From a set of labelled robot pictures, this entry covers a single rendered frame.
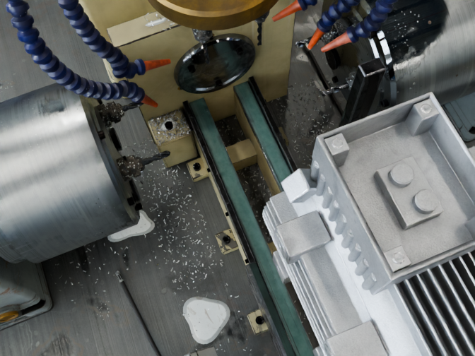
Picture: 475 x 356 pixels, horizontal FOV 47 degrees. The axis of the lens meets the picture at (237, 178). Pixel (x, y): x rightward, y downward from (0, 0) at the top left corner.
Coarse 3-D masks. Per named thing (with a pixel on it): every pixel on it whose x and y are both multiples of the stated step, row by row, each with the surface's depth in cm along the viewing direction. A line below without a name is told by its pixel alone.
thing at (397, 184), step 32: (352, 128) 42; (384, 128) 45; (416, 128) 43; (448, 128) 41; (320, 160) 43; (352, 160) 44; (384, 160) 44; (416, 160) 44; (448, 160) 43; (320, 192) 46; (352, 192) 43; (384, 192) 42; (416, 192) 41; (448, 192) 42; (352, 224) 41; (384, 224) 42; (416, 224) 41; (448, 224) 42; (352, 256) 43; (384, 256) 38; (416, 256) 41; (448, 256) 38; (384, 288) 41
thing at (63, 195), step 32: (32, 96) 78; (64, 96) 76; (0, 128) 74; (32, 128) 73; (64, 128) 73; (96, 128) 76; (0, 160) 72; (32, 160) 72; (64, 160) 73; (96, 160) 73; (128, 160) 81; (0, 192) 72; (32, 192) 73; (64, 192) 73; (96, 192) 75; (128, 192) 81; (0, 224) 73; (32, 224) 74; (64, 224) 76; (96, 224) 78; (128, 224) 82; (32, 256) 79
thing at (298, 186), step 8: (304, 168) 47; (288, 176) 47; (296, 176) 46; (304, 176) 46; (288, 184) 47; (296, 184) 46; (304, 184) 46; (312, 184) 46; (288, 192) 47; (296, 192) 46; (304, 192) 46; (312, 192) 46; (288, 200) 47; (296, 200) 47; (304, 200) 47
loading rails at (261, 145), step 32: (256, 96) 102; (192, 128) 101; (256, 128) 100; (192, 160) 108; (224, 160) 98; (256, 160) 108; (288, 160) 96; (224, 192) 94; (256, 224) 93; (256, 256) 91; (256, 288) 88; (256, 320) 96; (288, 320) 87; (288, 352) 84
